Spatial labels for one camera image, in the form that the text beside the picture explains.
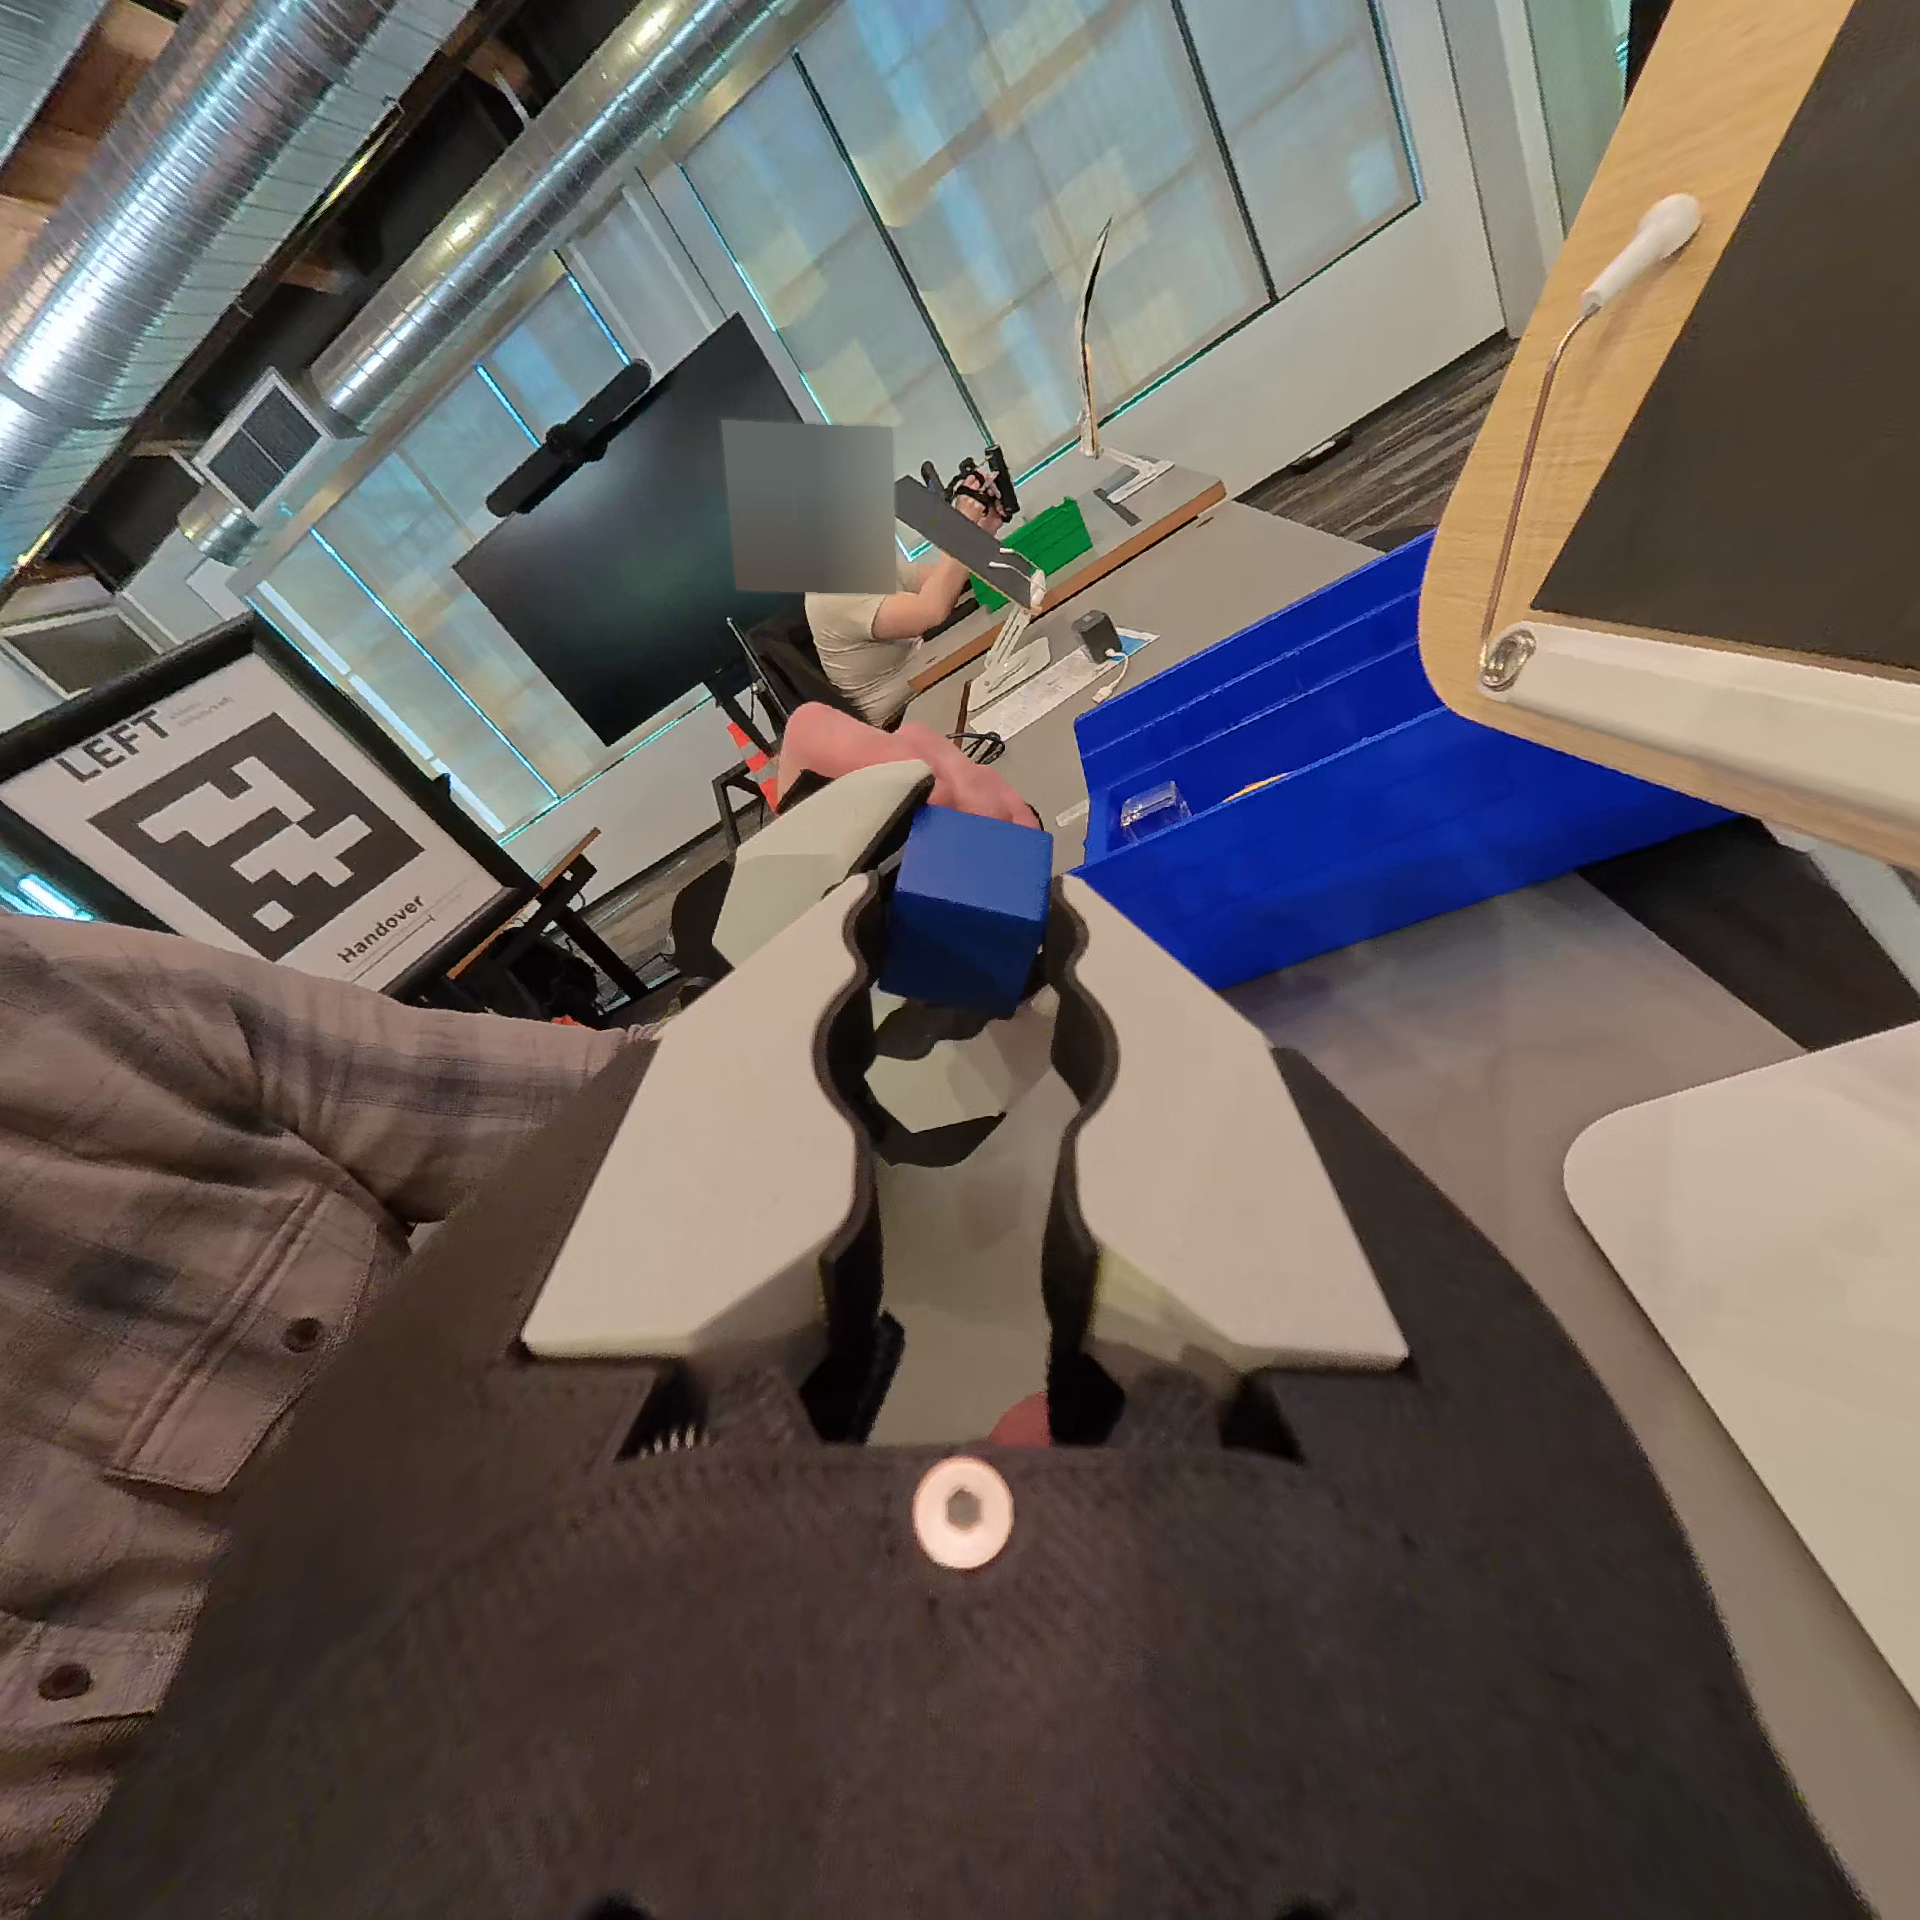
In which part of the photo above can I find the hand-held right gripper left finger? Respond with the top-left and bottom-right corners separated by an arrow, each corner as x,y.
519,873 -> 904,1443

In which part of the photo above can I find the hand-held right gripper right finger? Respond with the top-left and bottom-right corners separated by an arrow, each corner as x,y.
1043,879 -> 1411,1443

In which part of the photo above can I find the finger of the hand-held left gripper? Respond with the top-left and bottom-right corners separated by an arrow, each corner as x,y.
712,756 -> 941,979
858,1001 -> 1059,1169

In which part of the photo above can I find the blue cube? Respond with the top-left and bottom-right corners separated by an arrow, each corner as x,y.
880,807 -> 1055,1025

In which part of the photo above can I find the person's left hand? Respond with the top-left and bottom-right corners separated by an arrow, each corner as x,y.
777,696 -> 1046,828

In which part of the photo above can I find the black office chair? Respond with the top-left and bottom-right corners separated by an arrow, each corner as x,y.
717,612 -> 845,847

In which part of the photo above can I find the white paper sheet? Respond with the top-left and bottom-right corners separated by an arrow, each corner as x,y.
958,620 -> 1158,739

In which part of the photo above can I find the black monitor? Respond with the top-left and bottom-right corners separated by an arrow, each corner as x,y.
452,314 -> 824,750

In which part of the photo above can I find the grey board on white stand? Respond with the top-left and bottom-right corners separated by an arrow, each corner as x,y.
895,471 -> 1055,717

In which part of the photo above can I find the green storage bin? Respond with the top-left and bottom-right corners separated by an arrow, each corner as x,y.
975,497 -> 1093,612

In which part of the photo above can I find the blue storage bin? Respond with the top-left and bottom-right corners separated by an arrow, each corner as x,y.
1075,529 -> 1742,992

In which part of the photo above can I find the person's plaid shirt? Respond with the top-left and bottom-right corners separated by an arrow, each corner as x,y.
0,911 -> 668,1851

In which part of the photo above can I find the black webcam bar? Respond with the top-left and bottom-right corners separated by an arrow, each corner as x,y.
486,357 -> 655,519

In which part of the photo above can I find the wood-edged grey table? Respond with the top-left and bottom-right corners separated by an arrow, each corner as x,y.
900,460 -> 1235,692

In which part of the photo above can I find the white board stand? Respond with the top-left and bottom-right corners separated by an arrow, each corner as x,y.
1476,192 -> 1920,1717

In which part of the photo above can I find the framed black-white marker sign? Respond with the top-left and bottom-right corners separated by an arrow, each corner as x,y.
0,614 -> 538,1001

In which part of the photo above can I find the thin curved board on stand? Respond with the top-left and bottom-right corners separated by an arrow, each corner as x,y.
1075,216 -> 1180,497

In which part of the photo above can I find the square air vent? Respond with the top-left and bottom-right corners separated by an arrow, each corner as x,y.
191,365 -> 366,517

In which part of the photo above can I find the silver spiral duct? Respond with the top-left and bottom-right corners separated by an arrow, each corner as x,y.
181,0 -> 845,570
0,0 -> 503,578

